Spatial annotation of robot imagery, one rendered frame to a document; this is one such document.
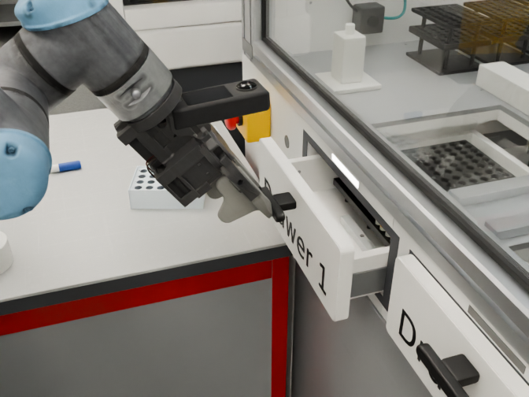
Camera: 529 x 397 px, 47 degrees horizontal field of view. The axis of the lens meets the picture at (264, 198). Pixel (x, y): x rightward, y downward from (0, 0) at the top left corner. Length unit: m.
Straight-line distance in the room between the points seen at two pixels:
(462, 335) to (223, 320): 0.53
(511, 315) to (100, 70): 0.43
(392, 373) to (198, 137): 0.38
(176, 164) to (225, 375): 0.55
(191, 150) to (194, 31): 0.86
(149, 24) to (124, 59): 0.87
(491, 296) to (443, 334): 0.08
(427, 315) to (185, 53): 1.04
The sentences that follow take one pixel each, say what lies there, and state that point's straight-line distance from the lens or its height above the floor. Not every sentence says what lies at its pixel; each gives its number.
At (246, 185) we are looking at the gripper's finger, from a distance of 0.69.
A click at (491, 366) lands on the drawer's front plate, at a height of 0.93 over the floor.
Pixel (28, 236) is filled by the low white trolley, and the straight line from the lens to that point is 1.04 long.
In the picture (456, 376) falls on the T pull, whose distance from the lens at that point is 0.58.
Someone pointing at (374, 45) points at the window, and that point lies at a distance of 0.72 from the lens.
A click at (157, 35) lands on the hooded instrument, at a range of 1.50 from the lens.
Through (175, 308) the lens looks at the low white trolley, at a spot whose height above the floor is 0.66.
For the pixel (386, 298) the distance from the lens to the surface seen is 0.76.
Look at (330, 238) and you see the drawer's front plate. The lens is 0.69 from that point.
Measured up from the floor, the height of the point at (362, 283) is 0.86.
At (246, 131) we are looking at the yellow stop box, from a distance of 1.06.
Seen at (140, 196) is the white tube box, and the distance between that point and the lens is 1.04.
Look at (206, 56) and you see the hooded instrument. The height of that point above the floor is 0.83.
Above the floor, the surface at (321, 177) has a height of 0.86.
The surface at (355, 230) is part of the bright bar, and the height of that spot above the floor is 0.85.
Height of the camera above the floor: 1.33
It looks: 32 degrees down
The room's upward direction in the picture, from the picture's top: straight up
